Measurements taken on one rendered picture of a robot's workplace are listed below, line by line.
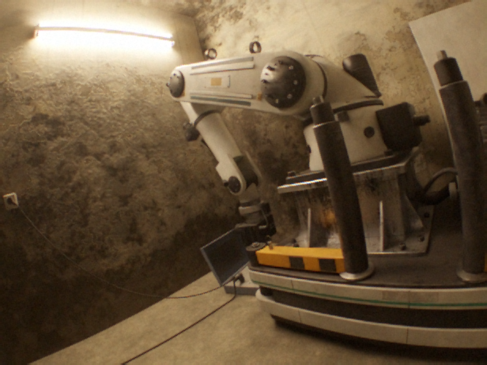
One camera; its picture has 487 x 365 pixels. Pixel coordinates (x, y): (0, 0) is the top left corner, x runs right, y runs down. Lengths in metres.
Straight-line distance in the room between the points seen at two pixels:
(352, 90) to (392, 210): 0.48
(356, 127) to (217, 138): 0.89
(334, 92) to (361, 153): 0.30
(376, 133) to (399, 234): 0.36
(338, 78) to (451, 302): 0.88
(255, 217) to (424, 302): 1.04
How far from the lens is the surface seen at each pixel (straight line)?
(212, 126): 1.52
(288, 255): 0.83
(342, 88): 1.02
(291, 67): 0.93
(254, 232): 1.39
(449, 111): 0.57
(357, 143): 0.88
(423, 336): 0.78
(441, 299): 0.68
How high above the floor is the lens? 0.70
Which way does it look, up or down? 2 degrees down
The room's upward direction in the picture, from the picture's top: 16 degrees counter-clockwise
